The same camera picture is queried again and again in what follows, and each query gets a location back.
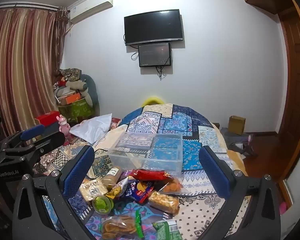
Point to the small black monitor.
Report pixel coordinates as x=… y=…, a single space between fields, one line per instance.
x=154 y=55

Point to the striped curtain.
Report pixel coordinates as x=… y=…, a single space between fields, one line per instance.
x=25 y=67

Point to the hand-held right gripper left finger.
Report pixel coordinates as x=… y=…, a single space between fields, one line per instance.
x=77 y=173

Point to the white air conditioner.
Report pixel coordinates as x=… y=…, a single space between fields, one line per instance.
x=90 y=7

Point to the pink plush toy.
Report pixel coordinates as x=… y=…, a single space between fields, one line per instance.
x=64 y=125

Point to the clear bag of orange snacks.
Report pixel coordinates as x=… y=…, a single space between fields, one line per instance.
x=173 y=186

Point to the patchwork printed blanket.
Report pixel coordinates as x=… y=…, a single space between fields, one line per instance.
x=202 y=135

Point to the patterned folded cloth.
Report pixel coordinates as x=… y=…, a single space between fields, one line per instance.
x=70 y=73

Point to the grey clothes pile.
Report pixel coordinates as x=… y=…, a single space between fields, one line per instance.
x=236 y=143

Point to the brown drink bottle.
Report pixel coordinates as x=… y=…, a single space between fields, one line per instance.
x=112 y=176

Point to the black wall television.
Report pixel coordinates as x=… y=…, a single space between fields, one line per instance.
x=153 y=27

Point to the clear plastic container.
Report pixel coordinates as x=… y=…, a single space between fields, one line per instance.
x=150 y=152

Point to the green snack packet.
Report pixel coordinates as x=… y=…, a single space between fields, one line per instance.
x=166 y=231

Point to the red snack packet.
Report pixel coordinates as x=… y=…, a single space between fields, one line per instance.
x=147 y=175

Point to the wooden door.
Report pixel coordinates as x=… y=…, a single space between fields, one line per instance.
x=296 y=92

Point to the yellow snack packet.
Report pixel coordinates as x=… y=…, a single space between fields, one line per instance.
x=116 y=190

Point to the red box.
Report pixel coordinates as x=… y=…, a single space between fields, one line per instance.
x=47 y=119

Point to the cardboard box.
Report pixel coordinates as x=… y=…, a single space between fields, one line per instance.
x=236 y=125

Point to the clear packet of nut bars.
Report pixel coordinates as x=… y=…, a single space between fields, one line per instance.
x=163 y=202

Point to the grey plush toy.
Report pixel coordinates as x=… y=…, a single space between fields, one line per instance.
x=75 y=85

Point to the blue chip packet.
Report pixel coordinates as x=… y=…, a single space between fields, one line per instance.
x=137 y=191

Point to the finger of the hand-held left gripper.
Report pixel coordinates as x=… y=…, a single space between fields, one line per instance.
x=52 y=140
x=32 y=131

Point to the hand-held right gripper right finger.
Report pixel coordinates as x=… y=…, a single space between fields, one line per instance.
x=212 y=173

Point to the white pillow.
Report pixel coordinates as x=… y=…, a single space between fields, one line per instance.
x=92 y=128

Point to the yellow round object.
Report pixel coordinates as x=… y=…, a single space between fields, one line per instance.
x=153 y=100

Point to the green pudding cup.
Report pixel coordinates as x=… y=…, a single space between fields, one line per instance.
x=102 y=203

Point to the brown cookie bag green edge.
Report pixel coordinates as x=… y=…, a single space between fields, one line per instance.
x=118 y=227

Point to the white curtain rail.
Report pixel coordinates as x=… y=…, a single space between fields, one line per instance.
x=27 y=5

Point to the orange box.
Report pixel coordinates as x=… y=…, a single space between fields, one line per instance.
x=70 y=99

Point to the clear packet of beige snacks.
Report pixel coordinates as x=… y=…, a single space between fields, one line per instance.
x=92 y=190

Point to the red patterned pillow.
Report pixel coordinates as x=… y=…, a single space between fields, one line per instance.
x=115 y=123

